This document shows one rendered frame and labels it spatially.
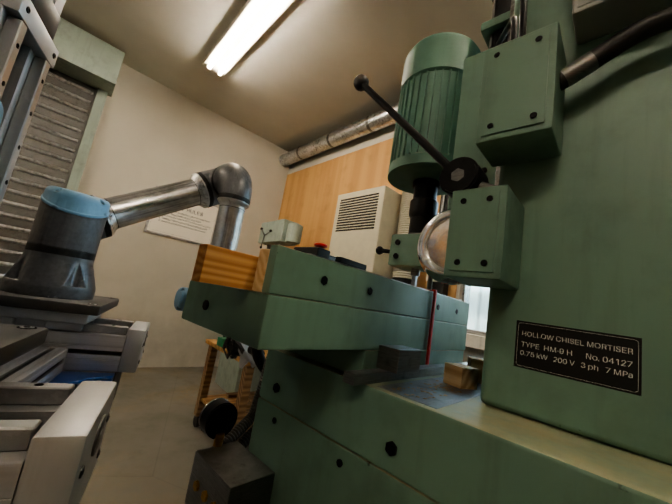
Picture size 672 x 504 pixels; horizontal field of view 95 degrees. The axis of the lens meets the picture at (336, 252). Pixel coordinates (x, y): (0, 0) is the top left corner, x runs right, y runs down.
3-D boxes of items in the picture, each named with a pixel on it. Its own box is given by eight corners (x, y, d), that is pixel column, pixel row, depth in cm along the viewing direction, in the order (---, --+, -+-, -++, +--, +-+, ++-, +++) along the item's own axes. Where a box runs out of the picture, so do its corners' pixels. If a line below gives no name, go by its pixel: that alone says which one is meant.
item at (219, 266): (446, 322, 80) (448, 306, 81) (454, 323, 79) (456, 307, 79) (190, 280, 33) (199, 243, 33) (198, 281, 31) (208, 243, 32)
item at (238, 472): (227, 486, 57) (236, 439, 58) (265, 527, 48) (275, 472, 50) (180, 502, 51) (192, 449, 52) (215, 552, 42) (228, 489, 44)
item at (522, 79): (491, 168, 49) (499, 83, 51) (561, 156, 43) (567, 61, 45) (473, 142, 43) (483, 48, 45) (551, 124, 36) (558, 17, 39)
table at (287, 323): (366, 327, 96) (369, 308, 97) (465, 350, 75) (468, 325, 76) (157, 309, 53) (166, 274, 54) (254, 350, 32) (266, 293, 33)
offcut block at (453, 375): (477, 389, 51) (479, 369, 52) (460, 389, 49) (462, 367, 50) (458, 382, 54) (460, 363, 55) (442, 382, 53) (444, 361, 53)
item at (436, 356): (388, 347, 88) (390, 333, 89) (462, 367, 74) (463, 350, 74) (276, 346, 60) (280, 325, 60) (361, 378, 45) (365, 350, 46)
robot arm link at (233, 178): (267, 165, 97) (235, 323, 89) (250, 172, 104) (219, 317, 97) (233, 149, 89) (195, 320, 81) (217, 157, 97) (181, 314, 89)
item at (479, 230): (466, 286, 47) (474, 211, 49) (519, 290, 42) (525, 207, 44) (440, 275, 40) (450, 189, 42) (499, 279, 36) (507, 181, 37)
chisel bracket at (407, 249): (402, 277, 71) (407, 241, 73) (463, 282, 62) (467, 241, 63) (384, 271, 66) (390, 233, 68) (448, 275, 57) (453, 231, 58)
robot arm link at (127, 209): (22, 205, 67) (240, 159, 102) (25, 211, 78) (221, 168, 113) (50, 256, 70) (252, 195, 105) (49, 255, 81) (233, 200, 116)
